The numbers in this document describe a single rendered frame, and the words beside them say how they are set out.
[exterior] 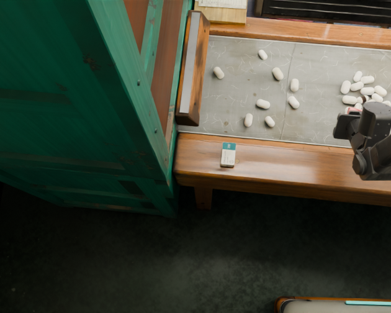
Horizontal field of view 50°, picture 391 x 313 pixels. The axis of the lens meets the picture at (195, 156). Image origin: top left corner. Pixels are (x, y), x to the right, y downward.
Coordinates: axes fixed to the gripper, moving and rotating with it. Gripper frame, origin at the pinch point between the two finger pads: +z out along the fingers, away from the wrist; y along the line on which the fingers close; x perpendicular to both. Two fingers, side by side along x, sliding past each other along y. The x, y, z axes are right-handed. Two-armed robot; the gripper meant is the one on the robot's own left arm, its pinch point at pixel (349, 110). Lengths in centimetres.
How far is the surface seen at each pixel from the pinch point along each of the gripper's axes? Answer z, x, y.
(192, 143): -5.2, 11.1, 39.3
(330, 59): 18.3, -6.3, 3.2
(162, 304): 9, 100, 48
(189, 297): 12, 97, 37
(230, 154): -8.6, 11.3, 29.0
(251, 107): 5.8, 4.7, 24.2
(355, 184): -10.3, 15.2, -3.2
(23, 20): -62, -36, 51
